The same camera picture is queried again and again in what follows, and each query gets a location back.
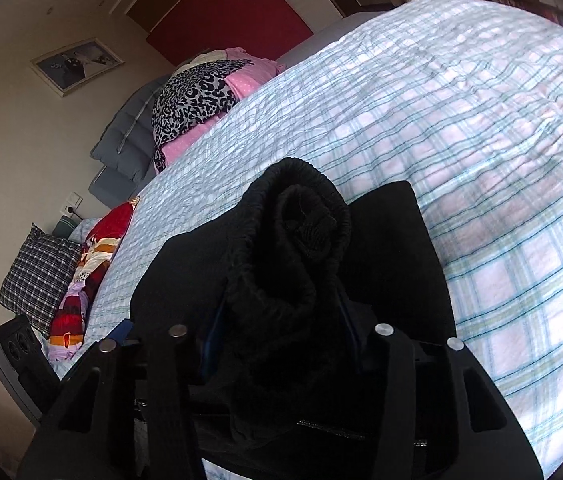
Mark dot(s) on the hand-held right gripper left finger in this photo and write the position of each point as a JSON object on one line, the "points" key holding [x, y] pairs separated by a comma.
{"points": [[210, 345]]}

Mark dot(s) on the red patterned blanket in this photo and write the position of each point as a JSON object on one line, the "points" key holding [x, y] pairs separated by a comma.
{"points": [[96, 260]]}

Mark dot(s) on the pink dotted blanket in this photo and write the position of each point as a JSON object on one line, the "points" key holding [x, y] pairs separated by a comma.
{"points": [[256, 72]]}

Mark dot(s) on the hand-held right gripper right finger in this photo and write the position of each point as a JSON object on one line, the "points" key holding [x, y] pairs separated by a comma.
{"points": [[349, 325]]}

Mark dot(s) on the red wardrobe panel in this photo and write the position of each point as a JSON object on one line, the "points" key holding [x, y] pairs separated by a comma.
{"points": [[231, 15]]}

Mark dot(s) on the framed wall photo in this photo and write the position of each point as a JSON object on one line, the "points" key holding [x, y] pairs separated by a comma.
{"points": [[76, 65]]}

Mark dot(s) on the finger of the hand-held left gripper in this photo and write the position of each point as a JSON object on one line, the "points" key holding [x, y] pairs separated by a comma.
{"points": [[124, 331]]}

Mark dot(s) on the green striped pillow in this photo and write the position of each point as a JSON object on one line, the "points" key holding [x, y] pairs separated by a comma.
{"points": [[65, 226]]}

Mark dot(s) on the grey padded headboard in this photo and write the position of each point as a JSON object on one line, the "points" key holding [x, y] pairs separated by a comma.
{"points": [[121, 145]]}

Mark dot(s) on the dark plaid pillow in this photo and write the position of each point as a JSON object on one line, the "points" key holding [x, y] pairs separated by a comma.
{"points": [[39, 275]]}

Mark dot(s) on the bed with plaid sheet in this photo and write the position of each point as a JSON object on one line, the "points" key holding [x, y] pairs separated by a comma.
{"points": [[461, 135]]}

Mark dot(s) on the leopard print cloth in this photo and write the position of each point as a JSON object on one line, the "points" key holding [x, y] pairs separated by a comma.
{"points": [[191, 100]]}

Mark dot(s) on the white wall outlet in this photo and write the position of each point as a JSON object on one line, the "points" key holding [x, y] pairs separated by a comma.
{"points": [[72, 203]]}

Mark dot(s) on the black pants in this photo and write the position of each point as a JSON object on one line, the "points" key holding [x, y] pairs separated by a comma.
{"points": [[286, 260]]}

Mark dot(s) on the black heater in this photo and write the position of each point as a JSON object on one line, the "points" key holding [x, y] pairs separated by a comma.
{"points": [[16, 355]]}

